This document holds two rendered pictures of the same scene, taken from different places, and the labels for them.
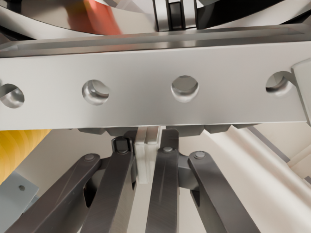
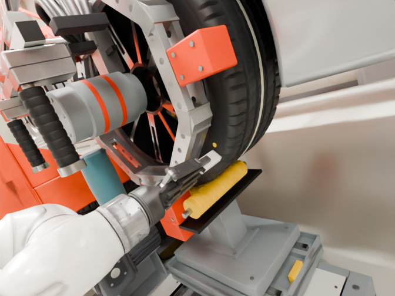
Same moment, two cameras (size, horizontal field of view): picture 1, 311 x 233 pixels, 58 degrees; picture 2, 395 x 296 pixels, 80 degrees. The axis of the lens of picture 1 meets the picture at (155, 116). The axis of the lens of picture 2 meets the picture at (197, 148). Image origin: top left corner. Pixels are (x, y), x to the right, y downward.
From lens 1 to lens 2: 49 cm
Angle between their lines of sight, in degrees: 61
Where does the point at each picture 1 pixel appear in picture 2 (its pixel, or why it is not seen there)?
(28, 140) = (213, 188)
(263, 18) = not seen: hidden behind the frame
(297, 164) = not seen: outside the picture
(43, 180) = (335, 231)
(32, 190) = (293, 226)
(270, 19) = not seen: hidden behind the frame
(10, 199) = (280, 234)
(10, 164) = (207, 195)
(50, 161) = (337, 217)
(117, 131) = (217, 167)
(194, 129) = (224, 149)
